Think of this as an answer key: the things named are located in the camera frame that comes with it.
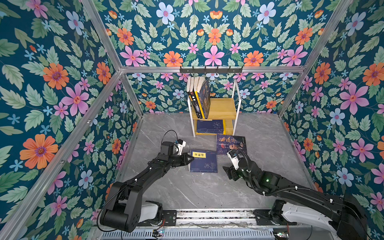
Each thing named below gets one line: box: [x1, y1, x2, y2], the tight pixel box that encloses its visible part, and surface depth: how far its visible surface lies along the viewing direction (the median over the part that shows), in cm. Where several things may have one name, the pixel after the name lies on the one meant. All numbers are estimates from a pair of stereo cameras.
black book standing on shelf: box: [186, 76, 194, 115], surface depth 80 cm
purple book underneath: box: [216, 134, 247, 155], surface depth 103 cm
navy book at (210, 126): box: [196, 119, 224, 134], surface depth 103 cm
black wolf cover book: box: [189, 89, 202, 119], surface depth 82 cm
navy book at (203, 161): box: [190, 150, 218, 173], surface depth 89 cm
